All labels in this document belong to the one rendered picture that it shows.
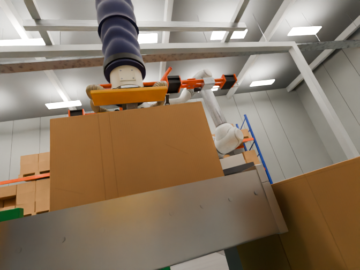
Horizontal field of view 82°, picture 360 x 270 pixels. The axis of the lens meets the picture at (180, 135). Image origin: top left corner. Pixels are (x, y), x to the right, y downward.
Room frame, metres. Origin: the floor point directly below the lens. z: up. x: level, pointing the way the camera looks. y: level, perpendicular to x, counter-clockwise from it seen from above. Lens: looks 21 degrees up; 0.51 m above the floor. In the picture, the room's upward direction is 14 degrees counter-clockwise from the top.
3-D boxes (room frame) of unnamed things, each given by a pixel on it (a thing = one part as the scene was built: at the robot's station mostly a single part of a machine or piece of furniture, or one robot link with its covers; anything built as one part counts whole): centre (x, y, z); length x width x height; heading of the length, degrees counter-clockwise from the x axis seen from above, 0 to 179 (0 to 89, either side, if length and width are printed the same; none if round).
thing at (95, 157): (0.91, 0.21, 0.75); 0.60 x 0.40 x 0.40; 104
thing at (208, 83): (1.05, -0.23, 1.19); 0.07 x 0.07 x 0.04; 18
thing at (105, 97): (0.82, 0.18, 1.10); 0.34 x 0.10 x 0.05; 108
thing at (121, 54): (0.91, 0.21, 1.32); 0.23 x 0.23 x 0.04
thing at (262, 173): (1.02, -0.13, 0.58); 0.70 x 0.03 x 0.06; 16
